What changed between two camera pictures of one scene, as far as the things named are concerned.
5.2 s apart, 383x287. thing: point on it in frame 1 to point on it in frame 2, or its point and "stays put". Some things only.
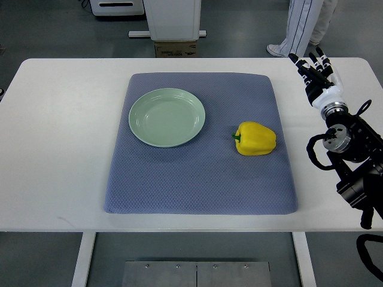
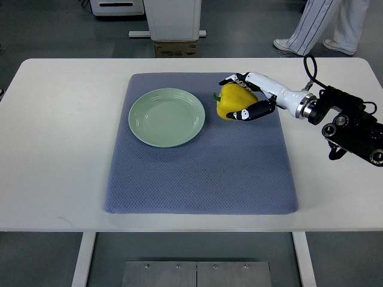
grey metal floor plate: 194,274 stays put
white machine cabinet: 117,7 stays put
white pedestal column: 172,20 stays put
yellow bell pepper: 253,139 to 234,97
